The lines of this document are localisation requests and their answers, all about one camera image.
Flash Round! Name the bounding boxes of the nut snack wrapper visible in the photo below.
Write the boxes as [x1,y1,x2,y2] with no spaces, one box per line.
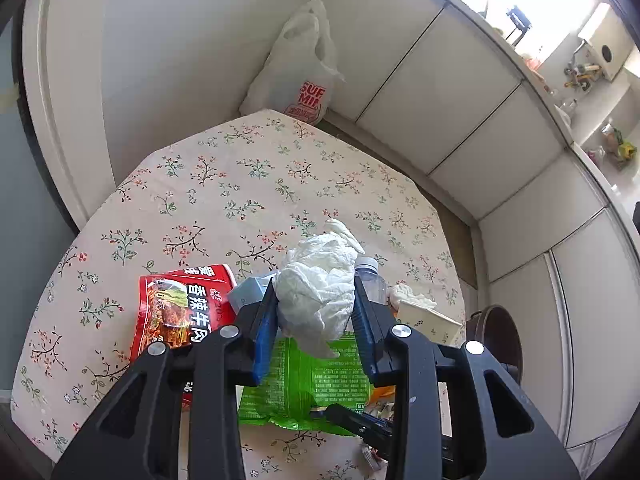
[360,398,396,472]

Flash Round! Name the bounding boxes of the orange peel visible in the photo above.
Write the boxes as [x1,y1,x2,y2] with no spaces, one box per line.
[369,386,395,404]

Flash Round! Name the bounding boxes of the floral paper cup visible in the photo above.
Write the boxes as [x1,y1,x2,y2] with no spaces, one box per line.
[397,304,462,344]

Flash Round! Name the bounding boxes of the green snack bag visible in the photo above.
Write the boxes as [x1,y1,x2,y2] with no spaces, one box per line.
[239,333,372,437]

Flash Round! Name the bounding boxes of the small tissue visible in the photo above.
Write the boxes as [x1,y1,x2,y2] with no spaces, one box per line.
[388,283,437,311]

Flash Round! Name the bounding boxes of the red beef snack bag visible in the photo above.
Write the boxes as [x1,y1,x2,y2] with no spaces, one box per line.
[129,263,239,411]

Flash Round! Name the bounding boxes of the white tissue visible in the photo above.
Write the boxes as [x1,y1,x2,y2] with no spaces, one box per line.
[273,219,364,360]

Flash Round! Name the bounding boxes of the clear plastic bottle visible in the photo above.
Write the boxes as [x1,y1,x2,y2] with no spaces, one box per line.
[355,256,387,304]

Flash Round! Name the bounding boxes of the light blue milk carton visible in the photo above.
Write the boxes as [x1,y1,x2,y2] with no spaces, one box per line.
[228,271,278,314]

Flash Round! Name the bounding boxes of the brown round trash bin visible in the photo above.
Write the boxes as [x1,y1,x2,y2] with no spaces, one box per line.
[465,304,523,384]

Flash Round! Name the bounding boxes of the white kitchen cabinets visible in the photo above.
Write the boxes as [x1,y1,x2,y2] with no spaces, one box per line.
[322,0,639,479]

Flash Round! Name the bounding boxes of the floral tablecloth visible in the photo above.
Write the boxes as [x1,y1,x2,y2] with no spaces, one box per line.
[11,112,464,460]

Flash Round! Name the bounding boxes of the white plastic shopping bag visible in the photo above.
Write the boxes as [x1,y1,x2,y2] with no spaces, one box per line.
[240,0,344,125]

